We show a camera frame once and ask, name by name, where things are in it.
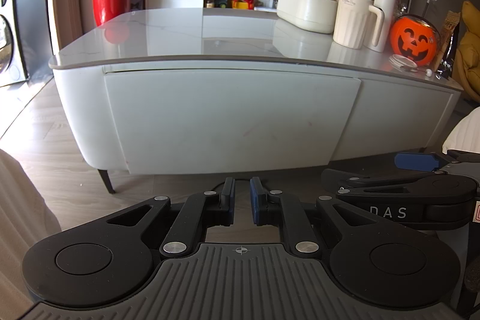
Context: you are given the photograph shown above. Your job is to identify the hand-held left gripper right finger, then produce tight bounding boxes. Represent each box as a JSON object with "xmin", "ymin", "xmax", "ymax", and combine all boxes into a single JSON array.
[{"xmin": 250, "ymin": 176, "xmax": 383, "ymax": 258}]

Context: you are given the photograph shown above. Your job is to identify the beige cloth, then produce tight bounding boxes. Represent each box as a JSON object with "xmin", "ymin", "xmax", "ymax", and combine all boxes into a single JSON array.
[{"xmin": 0, "ymin": 148, "xmax": 63, "ymax": 320}]

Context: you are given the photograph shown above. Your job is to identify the cream ribbed cup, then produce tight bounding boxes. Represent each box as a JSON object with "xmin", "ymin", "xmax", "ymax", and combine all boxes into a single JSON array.
[{"xmin": 333, "ymin": 0, "xmax": 373, "ymax": 50}]

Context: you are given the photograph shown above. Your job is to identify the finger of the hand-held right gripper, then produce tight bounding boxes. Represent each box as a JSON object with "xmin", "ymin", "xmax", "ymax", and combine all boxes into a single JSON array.
[
  {"xmin": 321, "ymin": 169, "xmax": 436, "ymax": 195},
  {"xmin": 395, "ymin": 149, "xmax": 480, "ymax": 174}
]

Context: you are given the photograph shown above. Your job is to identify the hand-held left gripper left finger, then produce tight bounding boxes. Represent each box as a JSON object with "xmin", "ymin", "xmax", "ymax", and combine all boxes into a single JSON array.
[{"xmin": 101, "ymin": 177, "xmax": 236, "ymax": 258}]

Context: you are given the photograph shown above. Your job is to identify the cream oval tray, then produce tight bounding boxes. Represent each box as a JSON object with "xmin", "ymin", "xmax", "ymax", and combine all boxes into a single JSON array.
[{"xmin": 277, "ymin": 0, "xmax": 339, "ymax": 34}]

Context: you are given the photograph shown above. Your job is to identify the white cloth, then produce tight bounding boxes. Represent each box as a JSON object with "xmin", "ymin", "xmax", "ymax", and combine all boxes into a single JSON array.
[{"xmin": 442, "ymin": 112, "xmax": 480, "ymax": 156}]

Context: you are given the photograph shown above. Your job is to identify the white coffee table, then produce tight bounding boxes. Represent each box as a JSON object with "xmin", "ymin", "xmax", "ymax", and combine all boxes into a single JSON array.
[{"xmin": 49, "ymin": 7, "xmax": 466, "ymax": 194}]

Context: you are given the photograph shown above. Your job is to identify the white washing machine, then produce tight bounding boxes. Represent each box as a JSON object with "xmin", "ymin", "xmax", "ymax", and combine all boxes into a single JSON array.
[{"xmin": 0, "ymin": 0, "xmax": 31, "ymax": 88}]

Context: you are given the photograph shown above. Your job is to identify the yellow chair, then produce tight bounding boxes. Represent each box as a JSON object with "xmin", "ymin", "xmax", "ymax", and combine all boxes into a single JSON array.
[{"xmin": 451, "ymin": 1, "xmax": 480, "ymax": 103}]

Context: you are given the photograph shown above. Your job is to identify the cream thermos jug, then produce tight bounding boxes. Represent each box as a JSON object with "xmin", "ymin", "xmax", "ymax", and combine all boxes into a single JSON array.
[{"xmin": 363, "ymin": 0, "xmax": 400, "ymax": 53}]

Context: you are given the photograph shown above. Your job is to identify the orange pumpkin bucket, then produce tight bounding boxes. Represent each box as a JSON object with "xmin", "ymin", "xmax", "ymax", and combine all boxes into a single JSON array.
[{"xmin": 389, "ymin": 15, "xmax": 440, "ymax": 67}]

